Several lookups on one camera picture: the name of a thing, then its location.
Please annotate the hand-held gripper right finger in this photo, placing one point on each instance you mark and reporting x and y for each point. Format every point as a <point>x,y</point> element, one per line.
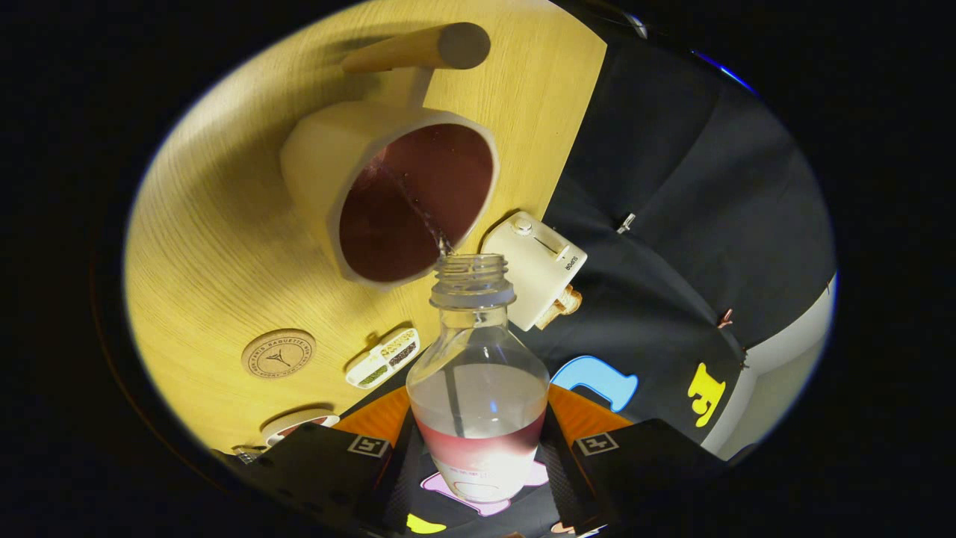
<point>635,463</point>

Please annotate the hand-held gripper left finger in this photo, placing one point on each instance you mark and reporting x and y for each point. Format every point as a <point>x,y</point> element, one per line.
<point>321,467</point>

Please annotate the round cork coaster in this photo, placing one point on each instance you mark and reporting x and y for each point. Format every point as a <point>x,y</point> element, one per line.
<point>278,353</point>

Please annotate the clear juice bottle pink label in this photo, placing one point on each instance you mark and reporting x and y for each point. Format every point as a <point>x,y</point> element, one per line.
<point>478,403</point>

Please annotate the brown meat piece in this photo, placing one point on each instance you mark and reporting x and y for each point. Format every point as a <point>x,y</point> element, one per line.
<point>302,431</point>

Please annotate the white round plate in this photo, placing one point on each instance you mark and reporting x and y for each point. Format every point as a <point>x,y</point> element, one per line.
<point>287,420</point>

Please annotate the pink cloth clip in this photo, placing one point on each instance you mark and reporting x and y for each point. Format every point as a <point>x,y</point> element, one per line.
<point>724,319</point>

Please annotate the toast slice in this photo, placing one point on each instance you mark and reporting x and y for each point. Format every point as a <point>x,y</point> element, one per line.
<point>562,305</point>

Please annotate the cream toaster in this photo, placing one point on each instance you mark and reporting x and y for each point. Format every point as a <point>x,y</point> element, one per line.
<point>530,261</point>

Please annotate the metal cloth clip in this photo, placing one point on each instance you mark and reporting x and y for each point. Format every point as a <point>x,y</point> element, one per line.
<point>626,223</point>

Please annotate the wooden table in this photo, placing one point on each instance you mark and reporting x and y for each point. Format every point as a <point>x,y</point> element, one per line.
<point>216,246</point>

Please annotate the black backdrop cloth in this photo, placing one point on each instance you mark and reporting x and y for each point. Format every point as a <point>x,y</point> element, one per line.
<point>687,172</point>

